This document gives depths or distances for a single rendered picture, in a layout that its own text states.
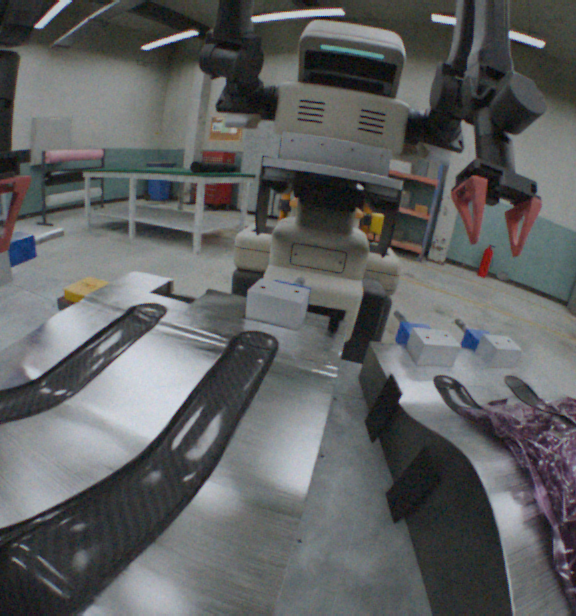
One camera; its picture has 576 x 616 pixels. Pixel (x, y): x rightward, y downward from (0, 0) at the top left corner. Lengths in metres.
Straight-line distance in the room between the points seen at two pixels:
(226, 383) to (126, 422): 0.08
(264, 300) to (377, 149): 0.45
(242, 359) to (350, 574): 0.18
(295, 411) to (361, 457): 0.12
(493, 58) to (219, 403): 0.55
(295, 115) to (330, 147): 0.10
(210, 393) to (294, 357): 0.07
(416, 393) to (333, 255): 0.45
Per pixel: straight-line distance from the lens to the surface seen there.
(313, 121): 0.68
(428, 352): 0.35
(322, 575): 0.24
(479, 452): 0.21
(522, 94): 0.43
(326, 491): 0.27
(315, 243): 0.68
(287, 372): 0.23
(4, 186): 0.35
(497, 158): 0.44
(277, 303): 0.27
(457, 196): 0.43
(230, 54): 0.63
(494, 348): 0.41
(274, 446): 0.18
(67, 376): 0.25
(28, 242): 0.39
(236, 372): 0.23
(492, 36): 0.56
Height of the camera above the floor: 1.02
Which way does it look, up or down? 25 degrees down
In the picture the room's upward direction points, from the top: 9 degrees clockwise
